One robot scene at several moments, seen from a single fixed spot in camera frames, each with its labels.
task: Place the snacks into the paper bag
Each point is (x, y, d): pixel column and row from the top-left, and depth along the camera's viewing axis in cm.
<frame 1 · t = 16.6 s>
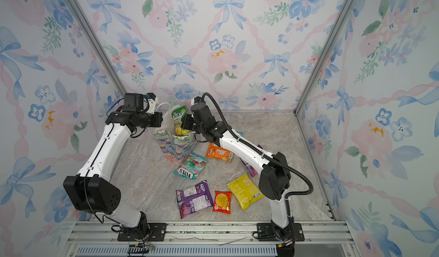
left hand: (161, 116, 81), fingers closed
right hand: (179, 118, 78), fingers closed
floral paper gift bag: (175, 148, 83), point 17 cm above the table
green Fox's candy packet: (191, 167, 92), point 4 cm above the table
large purple snack packet: (192, 199, 82), point 3 cm above the table
yellow snack packet: (244, 189, 85), point 3 cm above the table
red snack packet: (222, 201, 83), on the table

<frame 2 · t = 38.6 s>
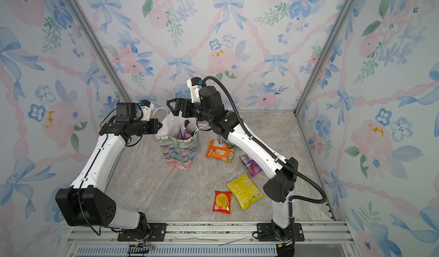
left hand: (161, 122, 80), fingers closed
right hand: (175, 101, 67), fingers open
large purple snack packet: (184, 134, 89), point 17 cm above the table
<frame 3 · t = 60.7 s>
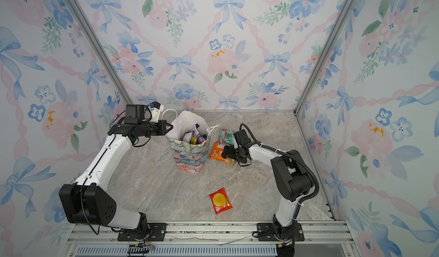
left hand: (172, 125, 80), fingers closed
right hand: (227, 155, 95), fingers open
floral paper gift bag: (190, 158, 82), point 16 cm above the table
yellow snack packet: (194, 139, 87), point 17 cm above the table
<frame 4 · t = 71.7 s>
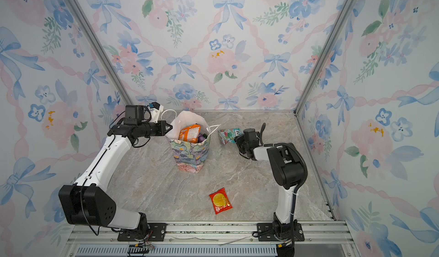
left hand: (171, 125, 80), fingers closed
right hand: (234, 137, 102), fingers open
orange snack packet: (190, 134, 86), point 20 cm above the table
